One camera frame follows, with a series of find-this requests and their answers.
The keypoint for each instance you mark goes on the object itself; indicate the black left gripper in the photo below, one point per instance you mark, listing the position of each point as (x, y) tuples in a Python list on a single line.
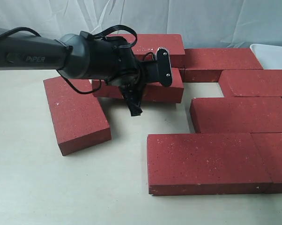
[(132, 75)]

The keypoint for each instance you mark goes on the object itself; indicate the red brick second row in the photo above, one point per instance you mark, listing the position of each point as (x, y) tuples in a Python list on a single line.
[(153, 92), (251, 83)]

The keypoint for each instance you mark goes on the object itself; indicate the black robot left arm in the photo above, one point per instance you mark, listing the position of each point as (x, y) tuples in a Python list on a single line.
[(103, 57)]

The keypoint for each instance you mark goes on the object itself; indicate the red brick stacked top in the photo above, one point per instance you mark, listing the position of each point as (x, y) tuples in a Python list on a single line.
[(151, 42)]

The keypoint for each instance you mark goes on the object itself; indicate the red brick back row right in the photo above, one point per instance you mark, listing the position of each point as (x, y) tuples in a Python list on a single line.
[(202, 65)]

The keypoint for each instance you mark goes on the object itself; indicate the red brick third row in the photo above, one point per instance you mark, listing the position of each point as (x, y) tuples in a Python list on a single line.
[(237, 114)]

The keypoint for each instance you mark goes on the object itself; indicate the white backdrop curtain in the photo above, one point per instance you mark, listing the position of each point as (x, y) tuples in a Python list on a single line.
[(201, 23)]

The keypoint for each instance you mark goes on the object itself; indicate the white plastic tray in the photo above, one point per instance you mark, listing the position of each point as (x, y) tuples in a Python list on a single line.
[(269, 56)]

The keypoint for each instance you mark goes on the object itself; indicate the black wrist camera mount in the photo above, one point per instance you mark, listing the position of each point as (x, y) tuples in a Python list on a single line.
[(164, 67)]

